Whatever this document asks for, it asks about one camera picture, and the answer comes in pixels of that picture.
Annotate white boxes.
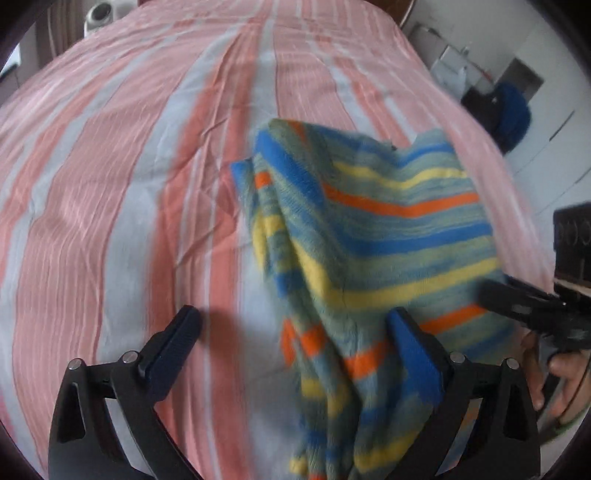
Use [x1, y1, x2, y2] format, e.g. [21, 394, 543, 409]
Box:
[430, 44, 478, 104]

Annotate brown wooden headboard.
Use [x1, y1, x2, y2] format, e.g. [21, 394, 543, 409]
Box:
[387, 0, 419, 27]

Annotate person's right hand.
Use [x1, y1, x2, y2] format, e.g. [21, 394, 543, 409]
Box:
[521, 331, 591, 422]

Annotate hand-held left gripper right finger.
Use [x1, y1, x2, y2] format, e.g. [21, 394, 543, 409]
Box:
[388, 308, 542, 480]

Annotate pink striped bed sheet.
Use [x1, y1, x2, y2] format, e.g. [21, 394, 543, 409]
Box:
[0, 0, 561, 480]

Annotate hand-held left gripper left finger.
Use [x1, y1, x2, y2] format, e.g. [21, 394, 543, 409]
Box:
[47, 305, 202, 480]

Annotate blue cloth item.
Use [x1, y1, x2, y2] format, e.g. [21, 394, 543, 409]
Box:
[488, 82, 532, 155]

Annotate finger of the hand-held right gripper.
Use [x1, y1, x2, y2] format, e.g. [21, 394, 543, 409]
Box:
[479, 274, 568, 334]

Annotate multicolour striped shirt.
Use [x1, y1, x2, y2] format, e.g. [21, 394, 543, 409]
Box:
[230, 119, 520, 480]

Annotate white round device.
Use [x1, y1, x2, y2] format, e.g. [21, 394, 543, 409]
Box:
[83, 0, 140, 35]

